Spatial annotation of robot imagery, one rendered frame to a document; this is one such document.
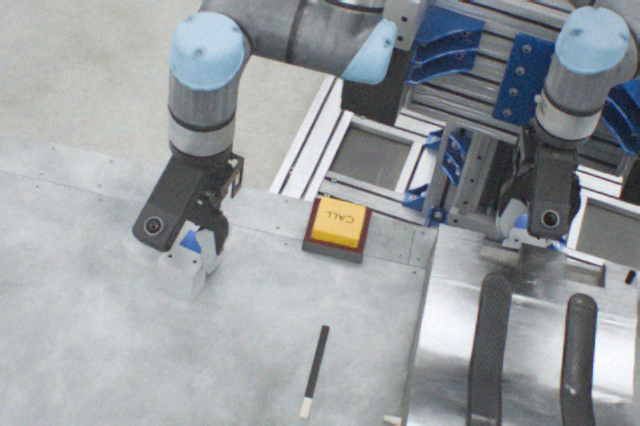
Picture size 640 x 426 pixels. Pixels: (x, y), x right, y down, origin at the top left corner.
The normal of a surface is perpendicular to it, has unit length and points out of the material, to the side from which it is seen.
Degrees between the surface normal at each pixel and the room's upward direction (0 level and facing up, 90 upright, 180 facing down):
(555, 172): 31
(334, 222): 0
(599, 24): 0
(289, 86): 0
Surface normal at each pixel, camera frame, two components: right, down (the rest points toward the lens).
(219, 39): 0.12, -0.65
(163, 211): -0.11, -0.26
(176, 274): -0.43, 0.64
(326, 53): -0.20, 0.52
